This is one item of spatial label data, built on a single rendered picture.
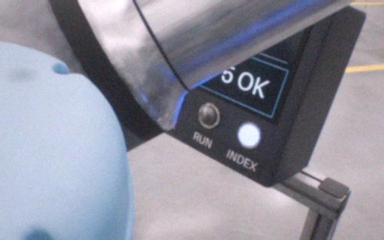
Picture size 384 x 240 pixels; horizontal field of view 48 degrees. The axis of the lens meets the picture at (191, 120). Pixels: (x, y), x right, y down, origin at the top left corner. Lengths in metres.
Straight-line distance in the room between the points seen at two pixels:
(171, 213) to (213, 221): 0.19
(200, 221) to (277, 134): 1.57
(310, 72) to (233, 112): 0.09
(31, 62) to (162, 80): 0.08
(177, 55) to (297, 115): 0.21
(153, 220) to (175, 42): 1.75
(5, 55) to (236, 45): 0.12
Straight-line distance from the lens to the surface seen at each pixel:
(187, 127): 0.47
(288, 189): 0.51
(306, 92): 0.41
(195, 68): 0.23
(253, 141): 0.43
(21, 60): 0.16
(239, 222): 2.01
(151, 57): 0.22
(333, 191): 0.49
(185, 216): 1.99
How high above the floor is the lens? 1.33
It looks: 30 degrees down
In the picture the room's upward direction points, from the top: 8 degrees clockwise
